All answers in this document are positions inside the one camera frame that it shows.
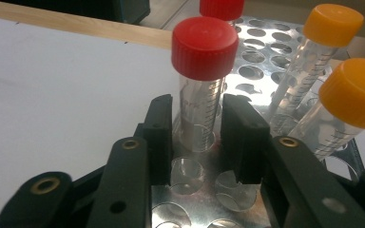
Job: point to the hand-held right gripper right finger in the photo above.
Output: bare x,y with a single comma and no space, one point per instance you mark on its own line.
245,142

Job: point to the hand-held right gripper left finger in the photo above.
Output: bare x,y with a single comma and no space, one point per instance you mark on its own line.
160,142

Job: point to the perforated metal tube rack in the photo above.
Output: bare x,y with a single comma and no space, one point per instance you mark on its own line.
202,204

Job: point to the red-capped clear tube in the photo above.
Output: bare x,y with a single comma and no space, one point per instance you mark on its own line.
221,8
204,47

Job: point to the orange-capped clear tube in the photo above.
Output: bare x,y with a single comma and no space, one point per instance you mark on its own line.
355,91
332,25

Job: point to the black cabinet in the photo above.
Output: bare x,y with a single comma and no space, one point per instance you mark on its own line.
92,8

